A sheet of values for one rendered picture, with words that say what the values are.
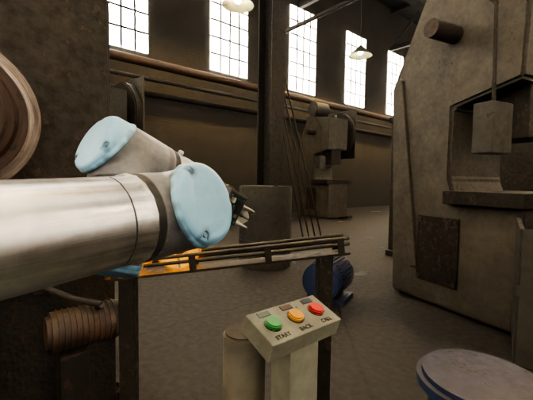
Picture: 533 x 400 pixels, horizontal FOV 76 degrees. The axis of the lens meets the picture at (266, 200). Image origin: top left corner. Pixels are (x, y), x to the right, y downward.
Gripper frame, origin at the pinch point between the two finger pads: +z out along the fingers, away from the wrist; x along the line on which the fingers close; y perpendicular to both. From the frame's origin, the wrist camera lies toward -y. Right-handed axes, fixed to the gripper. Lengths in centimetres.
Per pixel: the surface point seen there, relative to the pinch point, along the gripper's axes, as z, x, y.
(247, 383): 27.0, -38.8, 4.1
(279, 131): 312, 148, -286
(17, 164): -21, -15, -73
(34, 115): -23, 1, -76
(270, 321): 15.0, -19.1, 9.1
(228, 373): 24.4, -39.1, -1.0
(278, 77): 278, 216, -305
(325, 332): 29.6, -16.9, 16.6
